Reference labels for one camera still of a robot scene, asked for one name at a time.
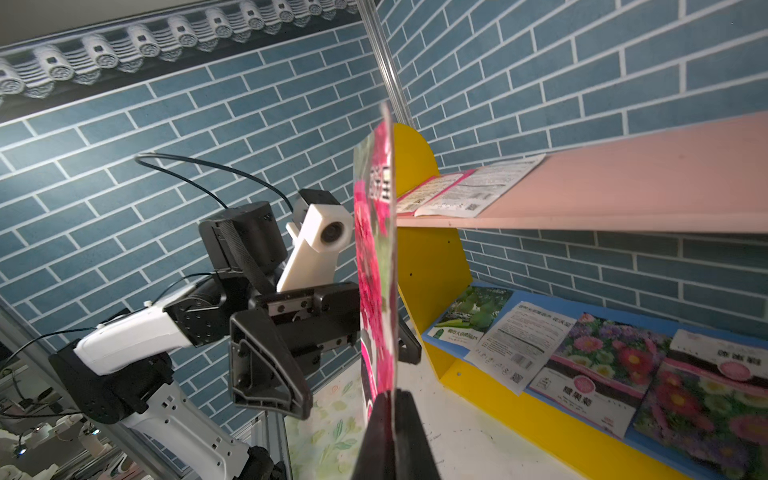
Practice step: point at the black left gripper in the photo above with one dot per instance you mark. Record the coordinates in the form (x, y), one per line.
(271, 350)

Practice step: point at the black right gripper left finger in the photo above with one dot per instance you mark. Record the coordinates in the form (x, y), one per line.
(376, 458)

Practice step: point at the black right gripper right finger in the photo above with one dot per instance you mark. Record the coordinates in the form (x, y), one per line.
(414, 459)

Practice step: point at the pink hollyhock seed packet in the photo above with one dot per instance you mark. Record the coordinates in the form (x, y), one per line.
(374, 218)

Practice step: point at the white text back seed packet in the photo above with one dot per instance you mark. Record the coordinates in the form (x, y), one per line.
(489, 183)

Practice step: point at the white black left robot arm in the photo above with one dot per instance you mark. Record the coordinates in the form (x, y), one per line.
(122, 373)

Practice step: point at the green gourd seed packet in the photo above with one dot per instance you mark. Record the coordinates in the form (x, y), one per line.
(469, 316)

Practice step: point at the white text packet lower shelf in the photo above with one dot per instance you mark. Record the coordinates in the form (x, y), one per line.
(519, 344)

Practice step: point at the pink back seed packet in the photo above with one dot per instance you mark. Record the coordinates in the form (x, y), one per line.
(431, 198)

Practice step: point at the pink aster seed packet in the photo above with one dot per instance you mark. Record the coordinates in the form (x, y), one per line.
(601, 372)

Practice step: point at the mixed aster flower seed packet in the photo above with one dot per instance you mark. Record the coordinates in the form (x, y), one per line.
(708, 403)

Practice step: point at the yellow wooden shelf unit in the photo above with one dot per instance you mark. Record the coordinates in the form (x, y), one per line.
(670, 223)

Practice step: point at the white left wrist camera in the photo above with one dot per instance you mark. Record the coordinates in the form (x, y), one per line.
(320, 230)

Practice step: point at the aluminium corner post left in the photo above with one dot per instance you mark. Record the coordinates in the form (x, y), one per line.
(385, 62)

